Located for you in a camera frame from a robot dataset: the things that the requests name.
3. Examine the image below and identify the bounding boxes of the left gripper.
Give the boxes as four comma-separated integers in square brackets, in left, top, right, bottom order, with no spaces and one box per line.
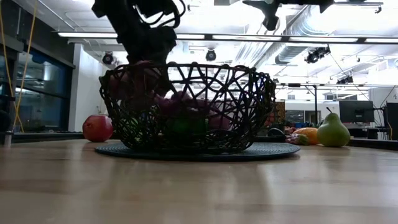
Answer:
[116,26,178,97]

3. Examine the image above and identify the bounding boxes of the red apple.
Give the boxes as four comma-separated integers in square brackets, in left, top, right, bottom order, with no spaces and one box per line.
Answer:
[82,114,114,143]

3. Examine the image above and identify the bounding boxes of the dark red grapes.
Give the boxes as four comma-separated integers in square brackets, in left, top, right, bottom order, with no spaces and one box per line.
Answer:
[285,133,304,146]

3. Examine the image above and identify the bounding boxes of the orange mango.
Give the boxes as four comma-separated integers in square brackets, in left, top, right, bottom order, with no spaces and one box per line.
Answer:
[292,126,320,146]

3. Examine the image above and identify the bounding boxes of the green pear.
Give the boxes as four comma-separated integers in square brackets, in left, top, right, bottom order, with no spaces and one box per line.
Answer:
[317,106,351,148]

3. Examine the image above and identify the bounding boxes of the overhead LED light bar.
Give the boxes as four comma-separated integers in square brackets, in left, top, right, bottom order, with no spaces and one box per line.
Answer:
[57,30,398,45]

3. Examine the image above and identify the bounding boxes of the dark framed glass window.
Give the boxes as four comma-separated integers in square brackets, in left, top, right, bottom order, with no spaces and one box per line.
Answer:
[0,0,76,134]

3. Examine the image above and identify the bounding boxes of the blue round woven placemat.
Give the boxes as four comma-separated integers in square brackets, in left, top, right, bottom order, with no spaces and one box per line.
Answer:
[95,141,302,162]

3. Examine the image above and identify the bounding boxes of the black computer monitor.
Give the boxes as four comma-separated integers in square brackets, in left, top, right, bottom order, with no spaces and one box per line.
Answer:
[338,100,376,124]

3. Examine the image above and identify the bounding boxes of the tall black panel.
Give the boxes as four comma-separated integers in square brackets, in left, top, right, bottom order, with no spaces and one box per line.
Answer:
[385,101,398,141]

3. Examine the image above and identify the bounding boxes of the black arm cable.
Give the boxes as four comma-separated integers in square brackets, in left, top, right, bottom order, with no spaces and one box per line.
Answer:
[133,0,187,29]

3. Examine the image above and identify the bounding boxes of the dark wire basket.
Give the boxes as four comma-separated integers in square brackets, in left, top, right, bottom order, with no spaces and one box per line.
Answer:
[98,61,277,154]

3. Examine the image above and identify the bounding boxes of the colourful patterned wall hanging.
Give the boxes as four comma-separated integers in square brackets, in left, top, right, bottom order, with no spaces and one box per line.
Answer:
[275,101,286,124]

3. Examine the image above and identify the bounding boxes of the black frame handle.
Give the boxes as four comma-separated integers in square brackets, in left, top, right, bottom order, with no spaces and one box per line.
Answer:
[267,127,286,138]

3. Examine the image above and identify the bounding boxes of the silver ventilation duct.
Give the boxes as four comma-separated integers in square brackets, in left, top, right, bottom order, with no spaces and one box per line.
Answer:
[229,6,333,66]

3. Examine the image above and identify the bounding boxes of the yellow hanging cable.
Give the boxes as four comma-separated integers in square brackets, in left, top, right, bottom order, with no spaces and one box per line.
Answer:
[0,0,25,133]
[12,0,38,126]

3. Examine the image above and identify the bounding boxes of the distant black frame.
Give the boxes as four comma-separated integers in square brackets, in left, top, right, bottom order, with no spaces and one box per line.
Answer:
[275,82,371,125]

